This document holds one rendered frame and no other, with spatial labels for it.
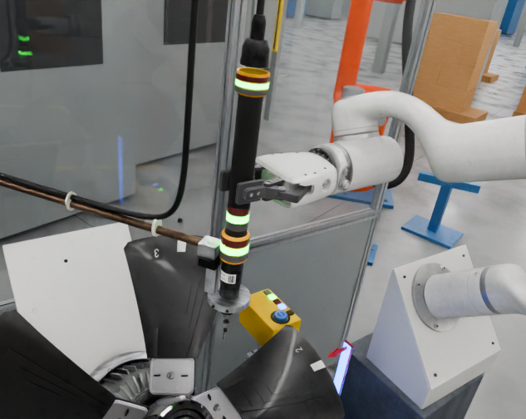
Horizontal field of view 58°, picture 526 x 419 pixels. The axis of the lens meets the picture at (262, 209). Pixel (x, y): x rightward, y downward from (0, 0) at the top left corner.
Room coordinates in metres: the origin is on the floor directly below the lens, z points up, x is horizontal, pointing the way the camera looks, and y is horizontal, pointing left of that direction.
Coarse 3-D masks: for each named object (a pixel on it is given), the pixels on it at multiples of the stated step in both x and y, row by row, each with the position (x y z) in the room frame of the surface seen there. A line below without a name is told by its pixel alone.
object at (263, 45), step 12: (252, 24) 0.61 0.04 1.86; (264, 24) 0.61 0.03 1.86; (252, 36) 0.61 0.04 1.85; (264, 36) 0.61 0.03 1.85; (252, 48) 0.60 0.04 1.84; (264, 48) 0.60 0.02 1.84; (240, 60) 0.61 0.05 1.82; (252, 60) 0.60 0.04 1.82; (264, 60) 0.60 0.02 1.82; (228, 264) 0.60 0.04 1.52; (240, 264) 0.60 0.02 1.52; (228, 276) 0.60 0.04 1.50; (240, 276) 0.61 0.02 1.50; (228, 288) 0.60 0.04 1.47
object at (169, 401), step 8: (144, 392) 0.61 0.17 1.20; (136, 400) 0.59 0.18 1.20; (144, 400) 0.60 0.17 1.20; (152, 400) 0.60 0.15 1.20; (160, 400) 0.58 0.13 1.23; (168, 400) 0.57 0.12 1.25; (176, 400) 0.56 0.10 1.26; (184, 400) 0.56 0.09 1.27; (192, 400) 0.56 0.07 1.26; (152, 408) 0.56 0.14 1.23; (160, 408) 0.54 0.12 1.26; (168, 408) 0.53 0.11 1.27; (176, 408) 0.54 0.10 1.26; (184, 408) 0.55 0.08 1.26; (192, 408) 0.55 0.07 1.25; (200, 408) 0.56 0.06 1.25; (152, 416) 0.53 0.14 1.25; (160, 416) 0.52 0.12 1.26; (168, 416) 0.53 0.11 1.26; (176, 416) 0.54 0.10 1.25; (184, 416) 0.54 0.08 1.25; (192, 416) 0.55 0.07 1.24; (200, 416) 0.55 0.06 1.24; (208, 416) 0.55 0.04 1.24
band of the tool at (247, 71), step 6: (240, 72) 0.60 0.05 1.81; (246, 72) 0.63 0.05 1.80; (252, 72) 0.64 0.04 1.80; (258, 72) 0.64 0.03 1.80; (264, 72) 0.63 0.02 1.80; (252, 90) 0.59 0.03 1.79; (258, 90) 0.60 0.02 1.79; (264, 90) 0.60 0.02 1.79; (252, 96) 0.60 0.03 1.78; (258, 96) 0.60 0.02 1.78
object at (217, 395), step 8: (208, 392) 0.65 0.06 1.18; (216, 392) 0.65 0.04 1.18; (200, 400) 0.63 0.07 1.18; (208, 400) 0.63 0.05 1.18; (216, 400) 0.63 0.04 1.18; (224, 400) 0.64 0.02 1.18; (208, 408) 0.61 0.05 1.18; (224, 408) 0.62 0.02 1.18; (232, 408) 0.62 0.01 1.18; (216, 416) 0.60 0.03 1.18; (224, 416) 0.60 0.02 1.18; (232, 416) 0.60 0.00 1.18
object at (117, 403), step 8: (112, 408) 0.53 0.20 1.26; (120, 408) 0.53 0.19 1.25; (128, 408) 0.53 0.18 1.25; (136, 408) 0.53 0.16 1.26; (144, 408) 0.54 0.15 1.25; (112, 416) 0.53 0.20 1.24; (120, 416) 0.53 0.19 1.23; (128, 416) 0.53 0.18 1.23; (136, 416) 0.54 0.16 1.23; (144, 416) 0.54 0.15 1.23
